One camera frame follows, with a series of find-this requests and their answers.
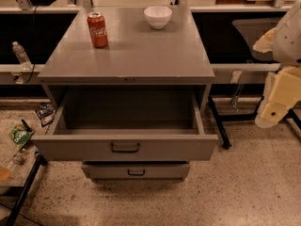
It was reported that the red soda can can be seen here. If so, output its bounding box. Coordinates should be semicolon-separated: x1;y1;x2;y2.
87;12;108;48

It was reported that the green chip bag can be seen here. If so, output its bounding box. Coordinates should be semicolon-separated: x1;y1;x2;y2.
9;124;34;151

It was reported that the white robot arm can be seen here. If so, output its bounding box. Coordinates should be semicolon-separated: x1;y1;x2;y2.
253;0;301;128

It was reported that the grey metal drawer cabinet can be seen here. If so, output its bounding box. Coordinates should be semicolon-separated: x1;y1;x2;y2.
37;6;216;183

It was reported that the white ceramic bowl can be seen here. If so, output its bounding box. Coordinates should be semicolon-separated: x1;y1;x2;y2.
144;6;172;29

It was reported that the grey top drawer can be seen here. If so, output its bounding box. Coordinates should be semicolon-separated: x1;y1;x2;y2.
32;89;217;162

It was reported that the clear plastic water bottle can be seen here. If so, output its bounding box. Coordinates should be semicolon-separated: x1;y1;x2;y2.
12;41;32;71

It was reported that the black metal stand frame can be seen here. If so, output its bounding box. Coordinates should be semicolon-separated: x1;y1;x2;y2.
208;96;301;149

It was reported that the dark snack packet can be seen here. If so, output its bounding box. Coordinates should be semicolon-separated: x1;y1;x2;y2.
35;103;55;127

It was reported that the grey drawer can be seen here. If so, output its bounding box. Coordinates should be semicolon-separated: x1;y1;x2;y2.
82;164;190;180
32;89;217;162

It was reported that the grey bottom drawer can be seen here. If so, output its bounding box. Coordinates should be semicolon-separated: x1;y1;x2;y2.
82;164;190;180

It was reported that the crumpled clear plastic bottle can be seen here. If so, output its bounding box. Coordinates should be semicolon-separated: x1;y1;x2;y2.
8;149;27;171

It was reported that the dark grey stand tray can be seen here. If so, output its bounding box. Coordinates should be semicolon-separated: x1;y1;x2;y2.
232;17;280;62

